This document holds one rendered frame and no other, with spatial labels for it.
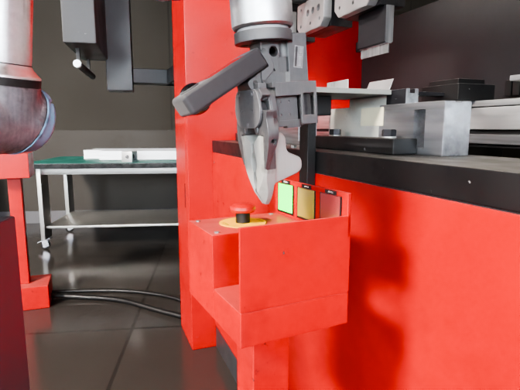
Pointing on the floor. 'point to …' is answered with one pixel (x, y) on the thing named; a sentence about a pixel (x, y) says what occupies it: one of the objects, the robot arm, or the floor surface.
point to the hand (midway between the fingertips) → (260, 195)
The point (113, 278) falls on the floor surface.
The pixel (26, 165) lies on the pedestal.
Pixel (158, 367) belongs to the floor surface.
